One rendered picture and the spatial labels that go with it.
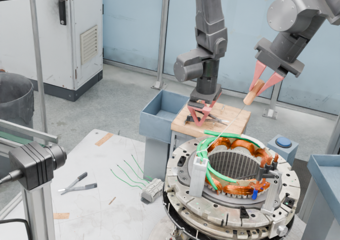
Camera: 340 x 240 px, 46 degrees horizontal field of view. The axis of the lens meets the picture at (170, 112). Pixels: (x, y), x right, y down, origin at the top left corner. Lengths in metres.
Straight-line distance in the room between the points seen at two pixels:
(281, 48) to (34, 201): 0.52
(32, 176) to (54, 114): 2.71
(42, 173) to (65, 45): 2.67
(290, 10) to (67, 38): 2.54
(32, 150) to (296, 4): 0.47
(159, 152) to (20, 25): 2.24
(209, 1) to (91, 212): 0.72
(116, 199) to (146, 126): 0.26
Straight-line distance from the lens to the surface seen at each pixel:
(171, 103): 1.38
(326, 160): 1.22
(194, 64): 1.06
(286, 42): 0.80
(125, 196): 1.36
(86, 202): 1.34
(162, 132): 1.24
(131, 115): 3.20
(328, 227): 1.15
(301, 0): 0.73
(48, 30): 3.21
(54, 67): 3.31
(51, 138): 1.62
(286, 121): 3.44
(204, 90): 1.13
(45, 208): 0.59
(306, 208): 1.52
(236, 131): 1.20
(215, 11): 1.03
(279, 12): 0.73
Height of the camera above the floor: 1.72
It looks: 32 degrees down
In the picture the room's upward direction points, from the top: 6 degrees clockwise
